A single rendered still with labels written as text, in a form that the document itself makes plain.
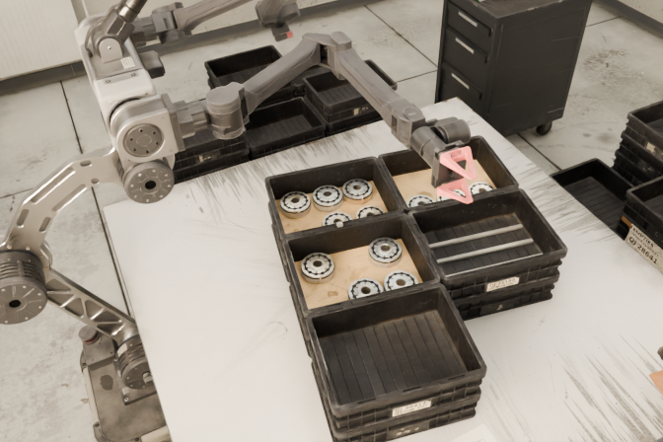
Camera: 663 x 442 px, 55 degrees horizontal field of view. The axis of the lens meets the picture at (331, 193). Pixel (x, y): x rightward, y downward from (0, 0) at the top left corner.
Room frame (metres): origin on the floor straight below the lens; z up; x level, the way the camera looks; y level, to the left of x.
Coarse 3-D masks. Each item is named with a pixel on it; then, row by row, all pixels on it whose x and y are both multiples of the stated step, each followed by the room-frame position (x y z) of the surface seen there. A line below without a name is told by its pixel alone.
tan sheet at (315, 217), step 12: (372, 192) 1.65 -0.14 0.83; (276, 204) 1.61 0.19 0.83; (312, 204) 1.60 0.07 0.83; (348, 204) 1.59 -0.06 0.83; (372, 204) 1.59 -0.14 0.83; (384, 204) 1.59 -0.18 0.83; (312, 216) 1.54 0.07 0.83; (324, 216) 1.54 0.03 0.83; (288, 228) 1.49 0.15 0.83; (300, 228) 1.49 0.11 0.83
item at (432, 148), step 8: (432, 144) 1.07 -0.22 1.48; (440, 144) 1.07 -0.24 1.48; (448, 144) 1.04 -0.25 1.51; (456, 144) 1.04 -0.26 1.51; (464, 144) 1.04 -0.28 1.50; (424, 152) 1.07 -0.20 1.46; (432, 152) 1.05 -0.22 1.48; (424, 160) 1.07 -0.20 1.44; (432, 160) 1.04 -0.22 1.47; (432, 168) 1.02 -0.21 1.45; (448, 168) 1.02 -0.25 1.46; (432, 176) 1.02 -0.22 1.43; (448, 176) 1.04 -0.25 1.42; (432, 184) 1.02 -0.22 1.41; (440, 184) 1.02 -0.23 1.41
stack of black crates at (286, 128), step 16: (256, 112) 2.70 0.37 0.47; (272, 112) 2.74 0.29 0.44; (288, 112) 2.77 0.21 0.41; (304, 112) 2.77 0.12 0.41; (256, 128) 2.69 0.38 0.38; (272, 128) 2.68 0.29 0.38; (288, 128) 2.68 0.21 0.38; (304, 128) 2.67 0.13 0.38; (320, 128) 2.53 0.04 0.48; (256, 144) 2.55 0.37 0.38; (272, 144) 2.43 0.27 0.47; (288, 144) 2.48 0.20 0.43
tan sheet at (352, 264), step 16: (400, 240) 1.42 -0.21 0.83; (336, 256) 1.36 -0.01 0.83; (352, 256) 1.36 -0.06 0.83; (336, 272) 1.29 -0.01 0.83; (352, 272) 1.29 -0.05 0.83; (368, 272) 1.28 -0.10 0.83; (384, 272) 1.28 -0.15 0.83; (416, 272) 1.28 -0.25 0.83; (304, 288) 1.23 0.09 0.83; (320, 288) 1.23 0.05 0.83; (336, 288) 1.23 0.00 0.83; (320, 304) 1.17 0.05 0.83
